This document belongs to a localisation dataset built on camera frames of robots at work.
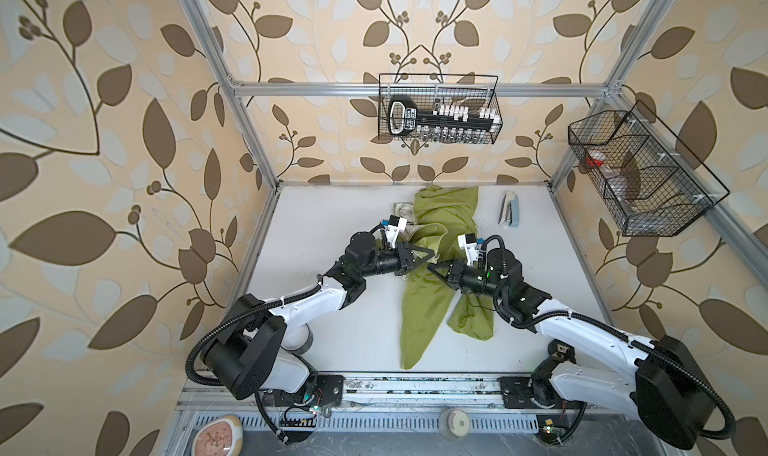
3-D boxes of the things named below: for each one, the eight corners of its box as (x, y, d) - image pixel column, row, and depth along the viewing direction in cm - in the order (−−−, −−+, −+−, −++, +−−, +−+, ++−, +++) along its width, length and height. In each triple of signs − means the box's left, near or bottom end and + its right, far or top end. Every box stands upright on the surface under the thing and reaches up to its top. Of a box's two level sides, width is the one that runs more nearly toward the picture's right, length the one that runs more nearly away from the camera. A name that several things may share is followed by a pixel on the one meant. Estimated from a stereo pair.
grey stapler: (498, 224, 109) (500, 220, 107) (500, 194, 119) (502, 189, 117) (516, 228, 108) (518, 223, 106) (516, 197, 118) (518, 192, 116)
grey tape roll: (285, 354, 83) (280, 349, 79) (291, 330, 87) (286, 324, 84) (310, 354, 83) (306, 349, 79) (314, 330, 87) (311, 324, 84)
